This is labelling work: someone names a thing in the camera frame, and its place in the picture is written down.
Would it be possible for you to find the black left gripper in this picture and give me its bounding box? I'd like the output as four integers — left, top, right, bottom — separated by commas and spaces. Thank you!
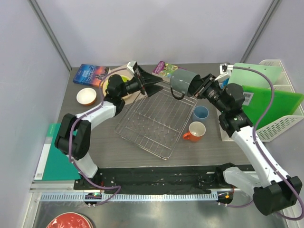
119, 66, 162, 98

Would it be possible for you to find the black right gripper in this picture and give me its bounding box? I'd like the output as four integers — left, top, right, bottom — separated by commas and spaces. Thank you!
183, 74, 228, 114

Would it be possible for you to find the grey mug black handle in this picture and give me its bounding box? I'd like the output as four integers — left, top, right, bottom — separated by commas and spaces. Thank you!
170, 69, 200, 100

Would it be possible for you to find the lime green plate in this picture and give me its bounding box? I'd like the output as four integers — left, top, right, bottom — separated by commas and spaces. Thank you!
104, 74, 131, 87

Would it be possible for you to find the blue plastic cup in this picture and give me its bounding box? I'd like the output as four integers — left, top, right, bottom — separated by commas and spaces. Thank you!
192, 106, 209, 123

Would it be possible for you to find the beige floral plate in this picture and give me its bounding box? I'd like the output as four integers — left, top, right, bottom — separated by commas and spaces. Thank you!
102, 74, 133, 101

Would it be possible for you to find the orange mug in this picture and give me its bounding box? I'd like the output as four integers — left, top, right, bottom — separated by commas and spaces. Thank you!
183, 122, 206, 142

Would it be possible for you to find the orange and white bowl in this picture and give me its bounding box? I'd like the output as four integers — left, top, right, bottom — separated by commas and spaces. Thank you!
76, 88, 97, 106

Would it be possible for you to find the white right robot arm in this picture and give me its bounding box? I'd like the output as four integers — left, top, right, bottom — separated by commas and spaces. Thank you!
185, 74, 304, 215

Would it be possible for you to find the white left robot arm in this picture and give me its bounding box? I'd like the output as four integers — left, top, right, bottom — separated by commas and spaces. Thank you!
54, 61, 163, 190

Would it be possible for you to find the purple children's book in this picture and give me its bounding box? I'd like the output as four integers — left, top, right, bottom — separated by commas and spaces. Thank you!
152, 61, 182, 78

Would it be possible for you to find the blue small book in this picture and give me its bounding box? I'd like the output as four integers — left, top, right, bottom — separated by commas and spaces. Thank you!
221, 79, 229, 90

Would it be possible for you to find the beige notebook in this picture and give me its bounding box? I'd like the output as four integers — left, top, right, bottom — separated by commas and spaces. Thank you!
109, 64, 145, 105

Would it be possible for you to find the light green clipboard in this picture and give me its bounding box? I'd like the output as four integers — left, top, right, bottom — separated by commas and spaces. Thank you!
228, 63, 282, 89

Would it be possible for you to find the bright green folder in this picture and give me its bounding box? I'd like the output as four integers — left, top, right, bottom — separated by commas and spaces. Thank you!
242, 85, 304, 129

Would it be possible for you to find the blue fantasy book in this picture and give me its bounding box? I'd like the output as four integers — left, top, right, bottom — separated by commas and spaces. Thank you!
73, 64, 110, 87

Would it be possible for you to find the white plastic file organizer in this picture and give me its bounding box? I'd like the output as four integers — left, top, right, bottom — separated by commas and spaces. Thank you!
219, 59, 304, 143

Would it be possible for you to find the teal notebook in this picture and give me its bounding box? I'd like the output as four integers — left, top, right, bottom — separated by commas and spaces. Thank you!
34, 123, 80, 181

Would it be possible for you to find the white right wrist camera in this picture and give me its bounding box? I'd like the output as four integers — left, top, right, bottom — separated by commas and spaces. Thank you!
215, 63, 234, 83

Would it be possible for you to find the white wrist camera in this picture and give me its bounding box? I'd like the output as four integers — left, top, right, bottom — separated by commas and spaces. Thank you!
215, 63, 234, 83
126, 60, 138, 74

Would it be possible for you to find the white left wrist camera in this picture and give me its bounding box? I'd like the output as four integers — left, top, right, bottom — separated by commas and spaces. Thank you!
126, 60, 138, 74

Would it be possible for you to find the metal wire dish rack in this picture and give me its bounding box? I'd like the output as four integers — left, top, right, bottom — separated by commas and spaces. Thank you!
115, 81, 197, 160

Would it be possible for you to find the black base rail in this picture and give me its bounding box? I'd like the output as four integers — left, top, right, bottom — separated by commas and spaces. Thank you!
73, 162, 245, 193

